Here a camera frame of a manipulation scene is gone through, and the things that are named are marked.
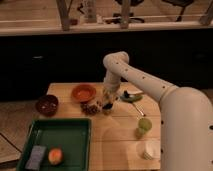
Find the wooden table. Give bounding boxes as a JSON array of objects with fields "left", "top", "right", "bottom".
[{"left": 47, "top": 83, "right": 160, "bottom": 171}]

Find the grey sponge eraser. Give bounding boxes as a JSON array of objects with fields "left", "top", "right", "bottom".
[{"left": 25, "top": 145, "right": 46, "bottom": 171}]

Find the white metal cup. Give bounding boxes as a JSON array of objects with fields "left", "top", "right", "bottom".
[{"left": 143, "top": 140, "right": 160, "bottom": 160}]

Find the bunch of dark grapes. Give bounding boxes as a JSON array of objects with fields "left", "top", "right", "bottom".
[{"left": 80, "top": 103, "right": 100, "bottom": 115}]

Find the green plastic tray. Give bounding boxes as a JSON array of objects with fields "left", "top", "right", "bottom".
[{"left": 16, "top": 118, "right": 91, "bottom": 171}]

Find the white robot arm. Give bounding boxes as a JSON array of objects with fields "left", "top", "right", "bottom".
[{"left": 103, "top": 52, "right": 213, "bottom": 171}]

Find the orange peach fruit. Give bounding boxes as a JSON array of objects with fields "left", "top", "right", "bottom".
[{"left": 48, "top": 148, "right": 63, "bottom": 165}]

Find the dark brown bowl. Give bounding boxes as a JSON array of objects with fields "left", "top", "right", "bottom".
[{"left": 35, "top": 94, "right": 59, "bottom": 117}]

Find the metal spoon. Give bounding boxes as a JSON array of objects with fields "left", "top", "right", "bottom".
[{"left": 132, "top": 103, "right": 146, "bottom": 117}]

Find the tan black gripper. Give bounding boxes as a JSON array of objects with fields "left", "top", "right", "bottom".
[{"left": 102, "top": 89, "right": 117, "bottom": 115}]

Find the orange bowl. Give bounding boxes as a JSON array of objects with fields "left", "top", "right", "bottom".
[{"left": 71, "top": 84, "right": 96, "bottom": 103}]

